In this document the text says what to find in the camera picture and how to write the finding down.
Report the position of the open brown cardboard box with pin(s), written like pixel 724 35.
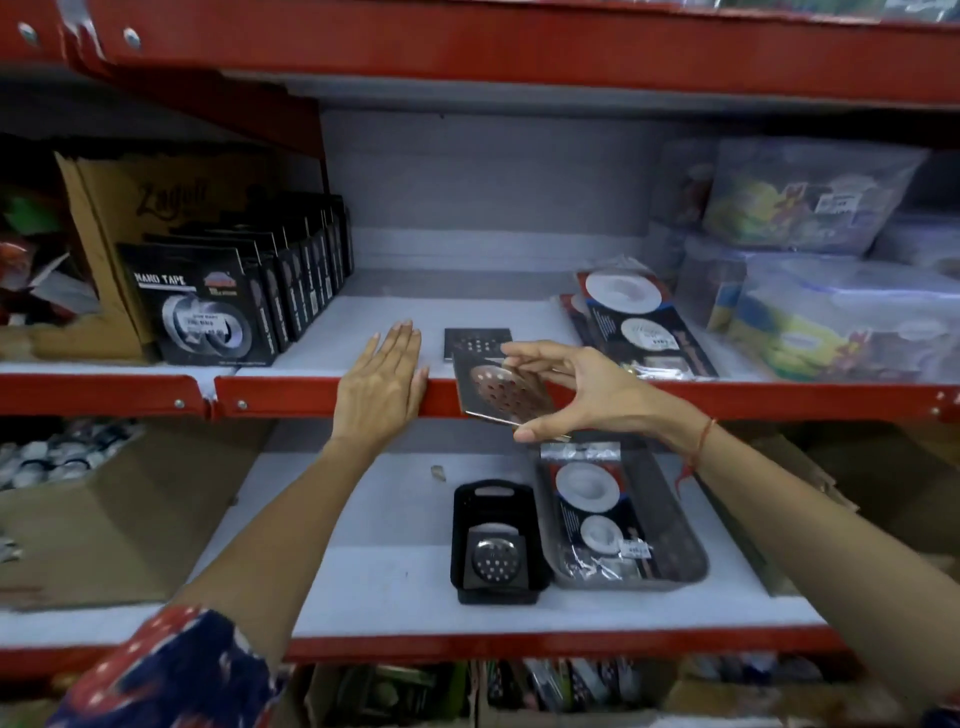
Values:
pixel 112 217

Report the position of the person's left forearm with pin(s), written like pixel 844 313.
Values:
pixel 292 540

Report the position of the black plastic basket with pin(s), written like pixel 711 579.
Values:
pixel 465 525

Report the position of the bundle of packaged goods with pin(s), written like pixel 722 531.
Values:
pixel 562 682

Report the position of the low cardboard box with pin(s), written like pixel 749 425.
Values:
pixel 375 694

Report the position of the large brown cardboard box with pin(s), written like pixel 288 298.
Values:
pixel 127 525

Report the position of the pile of colourful packets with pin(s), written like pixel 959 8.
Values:
pixel 34 255

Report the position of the person's right forearm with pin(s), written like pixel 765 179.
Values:
pixel 817 555

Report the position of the red metal shelf rack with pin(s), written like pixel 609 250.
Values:
pixel 525 64

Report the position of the person's left little finger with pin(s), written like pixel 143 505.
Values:
pixel 364 358

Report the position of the person's right thumb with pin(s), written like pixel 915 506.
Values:
pixel 551 429

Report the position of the person's left hand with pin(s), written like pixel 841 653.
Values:
pixel 379 390

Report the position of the blue red patterned sleeve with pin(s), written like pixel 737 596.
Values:
pixel 172 675

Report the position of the pile of tape rolls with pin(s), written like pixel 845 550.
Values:
pixel 60 454

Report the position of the sink strainer packet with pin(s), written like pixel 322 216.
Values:
pixel 592 510
pixel 576 319
pixel 645 322

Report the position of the row of black tape packets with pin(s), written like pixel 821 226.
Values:
pixel 225 292

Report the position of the clear bag of colourful toys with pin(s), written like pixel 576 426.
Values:
pixel 810 195
pixel 709 285
pixel 847 322

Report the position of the person's left middle finger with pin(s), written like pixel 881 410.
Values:
pixel 400 349

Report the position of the grey plastic tray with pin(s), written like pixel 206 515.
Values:
pixel 675 525

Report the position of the person's right hand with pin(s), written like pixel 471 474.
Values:
pixel 615 397

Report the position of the person's left thumb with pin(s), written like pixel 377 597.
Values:
pixel 421 386

